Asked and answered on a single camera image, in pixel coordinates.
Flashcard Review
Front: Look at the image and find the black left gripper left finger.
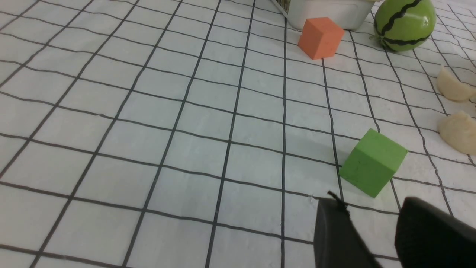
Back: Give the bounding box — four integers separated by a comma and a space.
314, 191, 381, 268

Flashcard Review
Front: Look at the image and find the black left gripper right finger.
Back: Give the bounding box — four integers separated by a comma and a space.
395, 197, 476, 268

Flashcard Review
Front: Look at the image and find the orange foam cube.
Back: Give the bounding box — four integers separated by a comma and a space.
298, 17, 345, 60

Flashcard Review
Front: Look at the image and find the green foam cube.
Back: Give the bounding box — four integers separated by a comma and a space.
339, 128, 408, 198

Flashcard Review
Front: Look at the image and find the green lidded white box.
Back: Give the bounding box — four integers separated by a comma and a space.
272, 0, 381, 30

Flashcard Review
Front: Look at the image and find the white black-grid tablecloth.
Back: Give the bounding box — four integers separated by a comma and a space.
0, 0, 475, 268

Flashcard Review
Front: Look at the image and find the green watermelon toy ball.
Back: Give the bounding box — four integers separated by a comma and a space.
373, 0, 437, 52

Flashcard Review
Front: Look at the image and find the white dumpling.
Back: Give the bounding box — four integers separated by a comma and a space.
437, 111, 476, 155
437, 66, 476, 102

